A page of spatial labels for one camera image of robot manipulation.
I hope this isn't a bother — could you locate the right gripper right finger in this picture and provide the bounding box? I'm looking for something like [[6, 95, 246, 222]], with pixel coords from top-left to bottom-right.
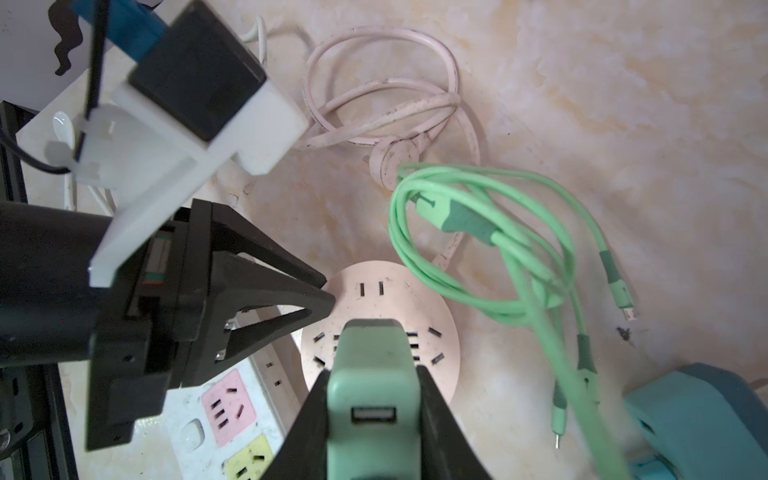
[[416, 365, 491, 480]]

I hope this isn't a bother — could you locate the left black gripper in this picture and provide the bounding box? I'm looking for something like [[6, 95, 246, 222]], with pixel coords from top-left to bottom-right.
[[85, 199, 336, 451]]

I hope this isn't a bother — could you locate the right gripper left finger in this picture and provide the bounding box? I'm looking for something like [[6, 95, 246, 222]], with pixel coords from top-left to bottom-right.
[[261, 370, 331, 480]]

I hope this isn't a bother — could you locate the light green charger plug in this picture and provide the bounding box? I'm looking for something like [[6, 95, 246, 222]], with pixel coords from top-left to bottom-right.
[[327, 319, 421, 479]]

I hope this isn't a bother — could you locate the light green usb cable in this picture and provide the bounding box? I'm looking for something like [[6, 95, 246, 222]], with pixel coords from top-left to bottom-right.
[[387, 163, 637, 480]]

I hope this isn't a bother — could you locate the teal charger plug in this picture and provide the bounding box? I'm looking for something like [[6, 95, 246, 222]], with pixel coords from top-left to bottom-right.
[[624, 363, 767, 479]]

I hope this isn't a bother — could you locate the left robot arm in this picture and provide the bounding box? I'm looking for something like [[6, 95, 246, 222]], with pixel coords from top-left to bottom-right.
[[1, 199, 335, 451]]

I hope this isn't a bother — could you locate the white multicolour power strip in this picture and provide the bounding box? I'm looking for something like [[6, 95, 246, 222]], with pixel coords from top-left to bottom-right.
[[129, 333, 306, 479]]

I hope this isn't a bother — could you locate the round pink socket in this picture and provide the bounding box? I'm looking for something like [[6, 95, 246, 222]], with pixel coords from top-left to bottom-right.
[[299, 260, 461, 402]]

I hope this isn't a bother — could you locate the pink coiled socket cable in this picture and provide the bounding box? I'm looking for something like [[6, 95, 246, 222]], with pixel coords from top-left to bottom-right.
[[293, 26, 482, 277]]

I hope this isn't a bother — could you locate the black front base frame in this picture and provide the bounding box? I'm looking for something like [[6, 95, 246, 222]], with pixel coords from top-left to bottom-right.
[[1, 101, 79, 479]]

